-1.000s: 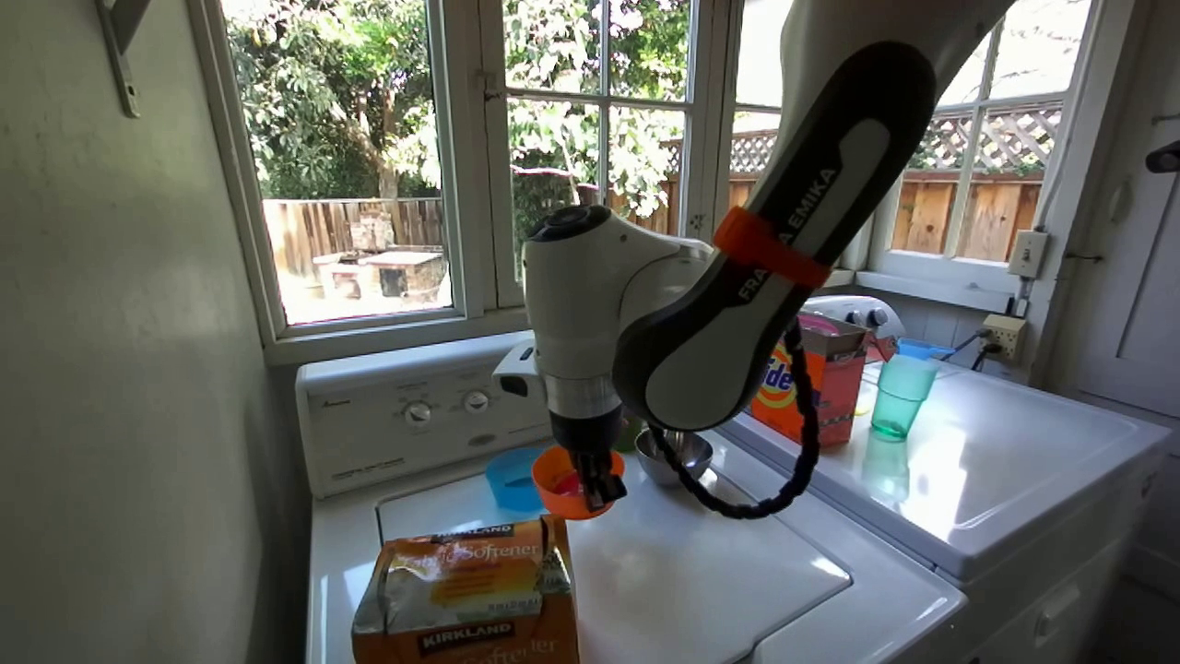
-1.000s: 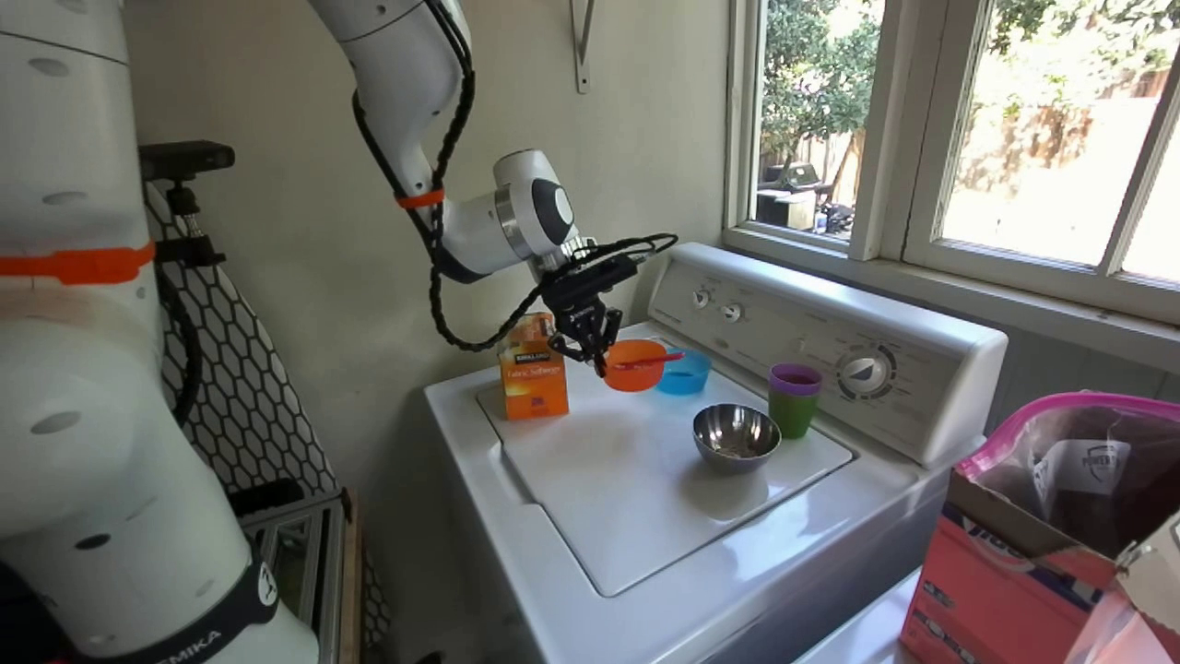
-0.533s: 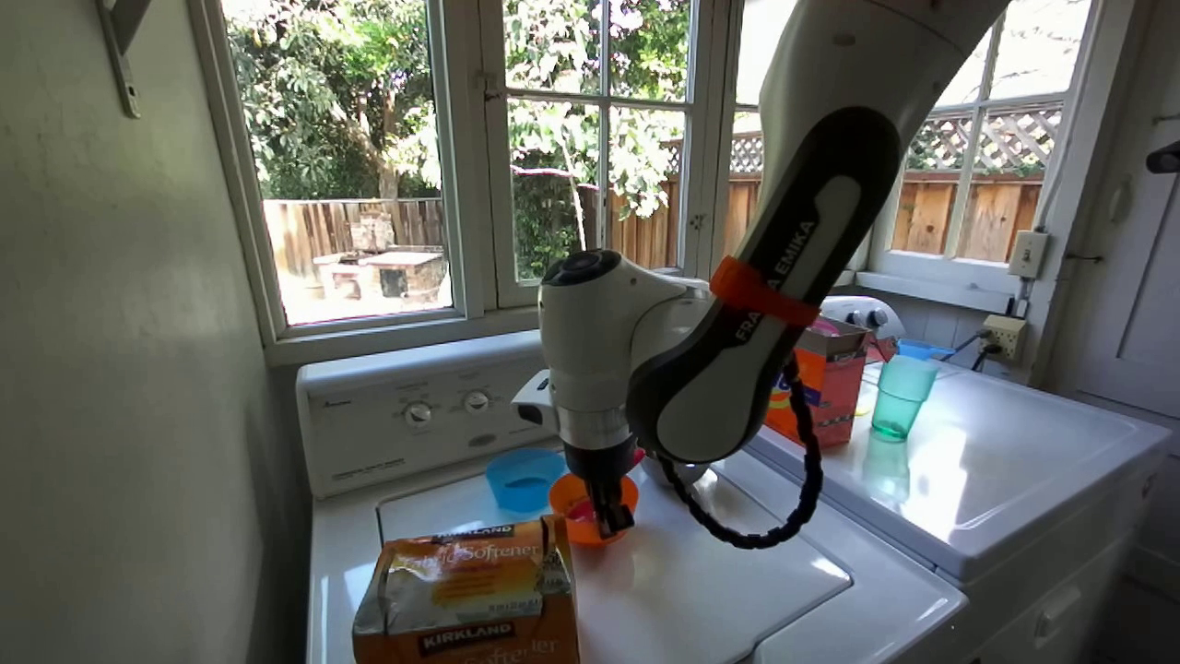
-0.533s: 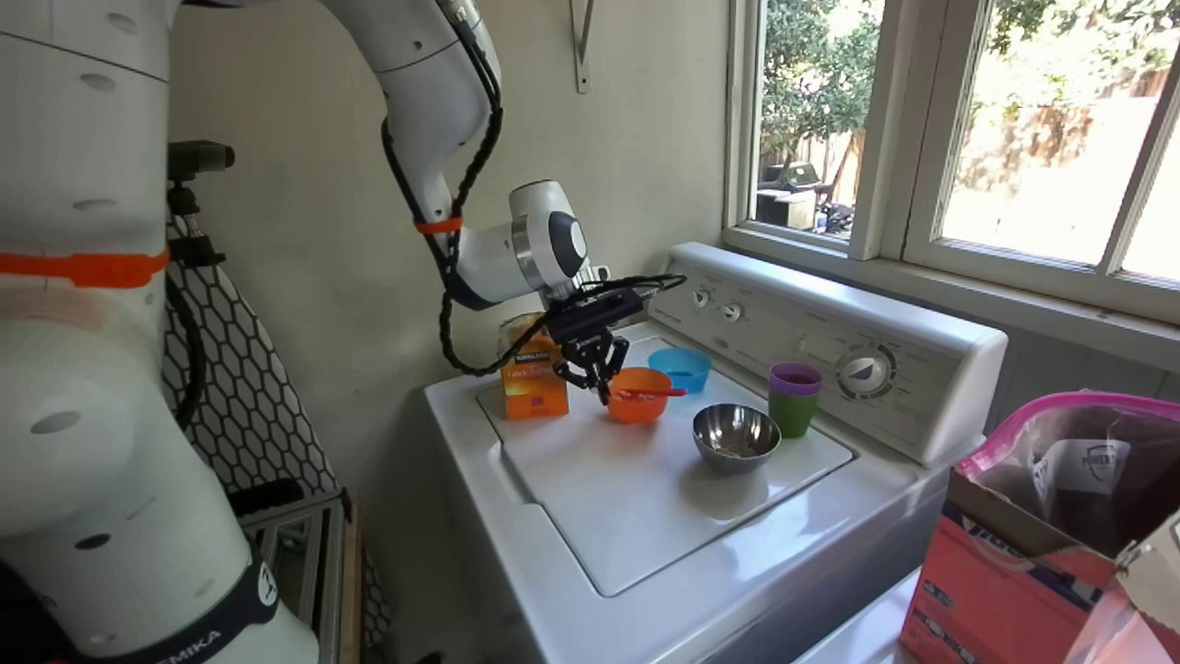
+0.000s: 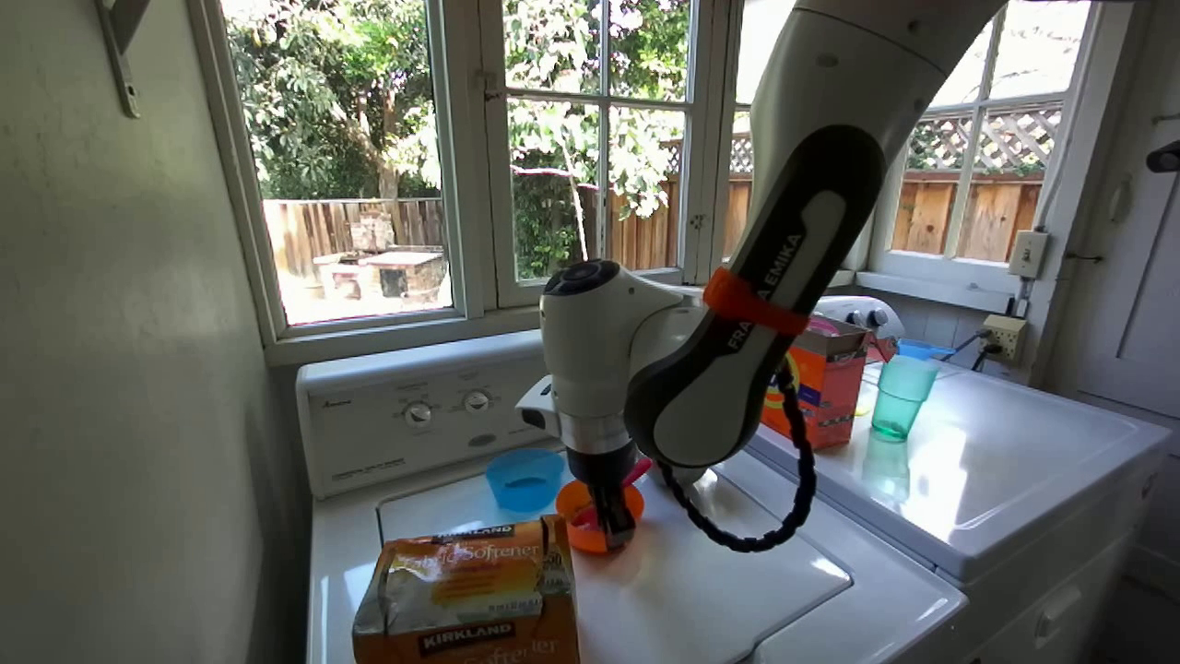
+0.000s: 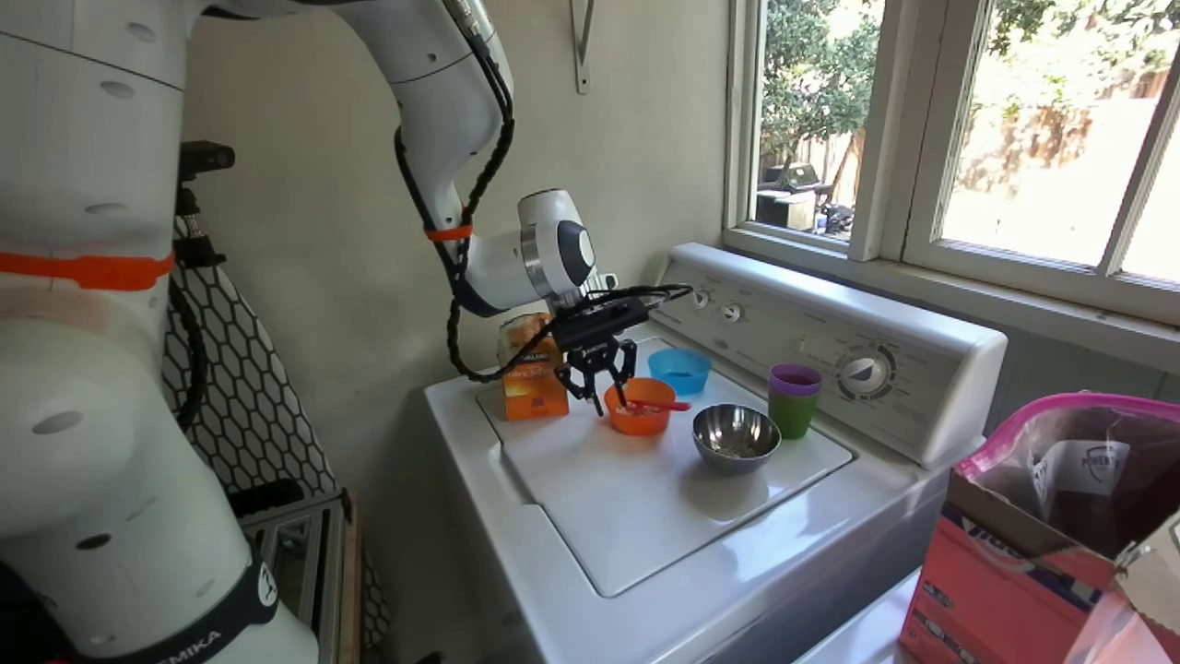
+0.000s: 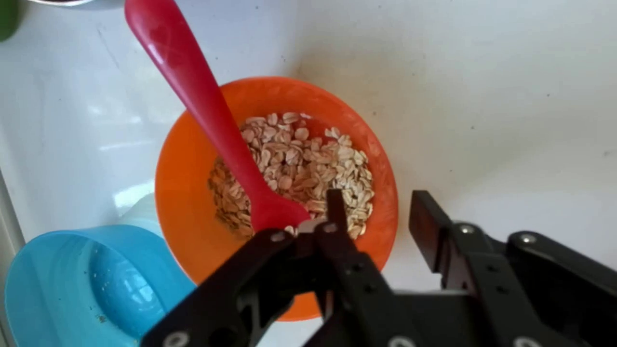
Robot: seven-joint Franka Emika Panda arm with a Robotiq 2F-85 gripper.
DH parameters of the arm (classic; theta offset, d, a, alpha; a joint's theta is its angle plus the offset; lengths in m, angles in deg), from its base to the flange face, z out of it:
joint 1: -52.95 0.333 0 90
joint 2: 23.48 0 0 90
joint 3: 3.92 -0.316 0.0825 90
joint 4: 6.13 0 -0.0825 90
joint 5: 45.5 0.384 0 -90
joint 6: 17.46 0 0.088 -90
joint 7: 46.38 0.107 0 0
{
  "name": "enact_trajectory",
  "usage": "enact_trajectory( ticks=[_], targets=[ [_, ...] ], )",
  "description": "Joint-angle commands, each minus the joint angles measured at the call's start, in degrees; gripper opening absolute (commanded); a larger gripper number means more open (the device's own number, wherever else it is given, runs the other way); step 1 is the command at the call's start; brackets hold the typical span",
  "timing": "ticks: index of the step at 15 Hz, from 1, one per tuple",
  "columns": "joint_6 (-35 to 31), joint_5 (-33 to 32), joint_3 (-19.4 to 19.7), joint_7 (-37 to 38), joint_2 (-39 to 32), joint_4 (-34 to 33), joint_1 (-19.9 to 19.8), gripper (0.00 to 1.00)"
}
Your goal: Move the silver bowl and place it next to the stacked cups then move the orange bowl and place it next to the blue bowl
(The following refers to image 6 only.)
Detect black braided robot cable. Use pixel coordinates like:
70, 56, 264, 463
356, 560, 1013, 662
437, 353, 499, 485
392, 0, 697, 388

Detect orange Kirkland dryer sheet box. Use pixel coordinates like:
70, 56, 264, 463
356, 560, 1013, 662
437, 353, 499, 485
494, 311, 574, 429

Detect large washer timer dial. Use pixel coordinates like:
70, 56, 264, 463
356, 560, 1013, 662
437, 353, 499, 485
837, 343, 898, 402

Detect orange strap on arm base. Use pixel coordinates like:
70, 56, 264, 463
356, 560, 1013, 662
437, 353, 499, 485
0, 247, 181, 297

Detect aluminium frame rail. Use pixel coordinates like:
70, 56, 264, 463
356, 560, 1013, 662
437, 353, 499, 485
237, 485, 369, 664

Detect stacked purple and green cups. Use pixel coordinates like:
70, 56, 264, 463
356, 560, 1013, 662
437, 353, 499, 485
764, 362, 828, 447

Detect black camera cable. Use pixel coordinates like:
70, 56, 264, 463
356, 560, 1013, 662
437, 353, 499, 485
165, 263, 215, 434

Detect silver metal bowl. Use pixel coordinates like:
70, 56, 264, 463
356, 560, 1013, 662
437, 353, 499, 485
689, 402, 784, 475

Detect orange plastic bowl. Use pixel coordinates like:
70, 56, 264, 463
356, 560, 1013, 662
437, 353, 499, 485
599, 374, 682, 442

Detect orange plastic spoon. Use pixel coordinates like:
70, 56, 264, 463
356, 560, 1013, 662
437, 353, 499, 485
623, 388, 697, 417

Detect white dryer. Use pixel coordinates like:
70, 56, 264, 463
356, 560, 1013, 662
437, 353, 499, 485
793, 570, 929, 664

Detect white washing machine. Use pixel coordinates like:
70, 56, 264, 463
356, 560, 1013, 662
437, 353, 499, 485
419, 239, 1012, 664

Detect white window frame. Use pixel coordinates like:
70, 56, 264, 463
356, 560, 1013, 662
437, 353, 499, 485
718, 0, 1180, 378

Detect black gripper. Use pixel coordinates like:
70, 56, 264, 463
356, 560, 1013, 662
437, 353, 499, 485
553, 331, 642, 420

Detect blue plastic bowl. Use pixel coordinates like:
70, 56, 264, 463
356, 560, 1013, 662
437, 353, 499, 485
645, 343, 715, 402

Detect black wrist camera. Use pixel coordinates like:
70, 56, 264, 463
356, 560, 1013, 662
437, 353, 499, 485
546, 293, 655, 353

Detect black camera on stand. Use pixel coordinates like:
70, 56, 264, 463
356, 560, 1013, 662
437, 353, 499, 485
177, 138, 241, 278

